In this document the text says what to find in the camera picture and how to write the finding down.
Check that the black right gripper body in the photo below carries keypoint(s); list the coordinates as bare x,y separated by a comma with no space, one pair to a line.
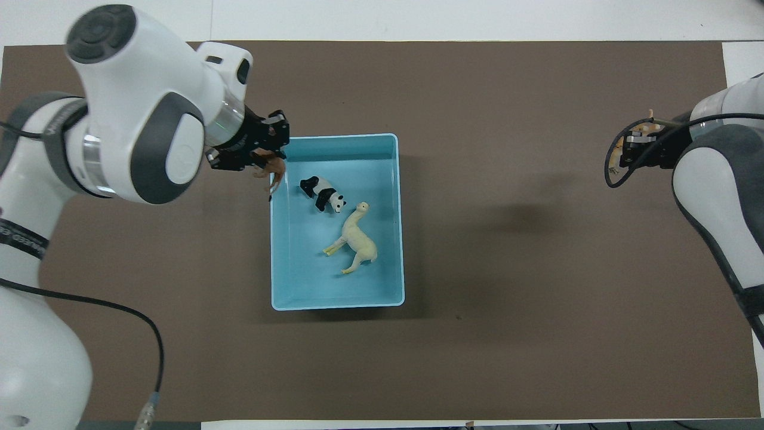
665,148

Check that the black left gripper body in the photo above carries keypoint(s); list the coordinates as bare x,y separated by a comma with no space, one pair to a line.
256,134

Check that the brown lion toy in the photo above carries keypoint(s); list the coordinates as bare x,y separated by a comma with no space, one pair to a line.
276,173

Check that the orange striped tiger toy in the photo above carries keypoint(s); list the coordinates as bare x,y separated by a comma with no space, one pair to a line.
643,124

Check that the black and white panda toy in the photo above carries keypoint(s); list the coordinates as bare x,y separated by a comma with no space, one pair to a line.
325,194

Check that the cream llama toy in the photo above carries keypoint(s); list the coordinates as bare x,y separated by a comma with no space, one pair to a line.
360,242

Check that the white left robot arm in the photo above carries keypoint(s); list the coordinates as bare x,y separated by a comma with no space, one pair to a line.
137,107

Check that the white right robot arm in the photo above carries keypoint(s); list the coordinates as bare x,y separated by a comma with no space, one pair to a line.
722,155

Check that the light blue storage box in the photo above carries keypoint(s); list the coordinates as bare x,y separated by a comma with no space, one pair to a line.
310,280

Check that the brown table mat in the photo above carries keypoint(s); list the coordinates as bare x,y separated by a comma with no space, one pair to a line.
477,358

